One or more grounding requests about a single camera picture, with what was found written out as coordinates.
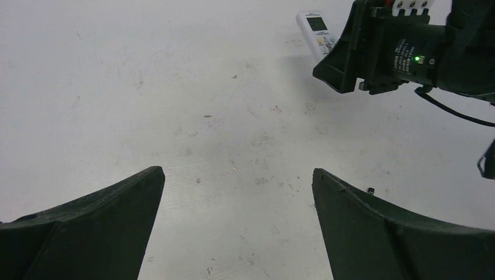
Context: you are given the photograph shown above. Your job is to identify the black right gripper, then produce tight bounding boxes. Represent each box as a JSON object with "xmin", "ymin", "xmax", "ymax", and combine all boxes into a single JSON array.
[{"xmin": 312, "ymin": 1, "xmax": 444, "ymax": 95}]

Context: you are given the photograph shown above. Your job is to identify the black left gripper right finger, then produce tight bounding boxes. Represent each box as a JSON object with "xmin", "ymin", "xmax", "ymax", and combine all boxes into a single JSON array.
[{"xmin": 312, "ymin": 169, "xmax": 494, "ymax": 279}]

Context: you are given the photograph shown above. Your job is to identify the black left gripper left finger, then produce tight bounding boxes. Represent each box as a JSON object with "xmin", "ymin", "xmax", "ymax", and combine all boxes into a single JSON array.
[{"xmin": 1, "ymin": 166, "xmax": 165, "ymax": 279}]

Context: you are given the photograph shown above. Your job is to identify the white remote control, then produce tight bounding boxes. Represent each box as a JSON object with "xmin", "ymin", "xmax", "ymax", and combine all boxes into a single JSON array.
[{"xmin": 296, "ymin": 10, "xmax": 338, "ymax": 63}]

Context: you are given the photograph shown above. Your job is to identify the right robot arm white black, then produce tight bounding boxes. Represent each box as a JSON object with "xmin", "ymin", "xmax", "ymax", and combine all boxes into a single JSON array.
[{"xmin": 312, "ymin": 1, "xmax": 494, "ymax": 105}]

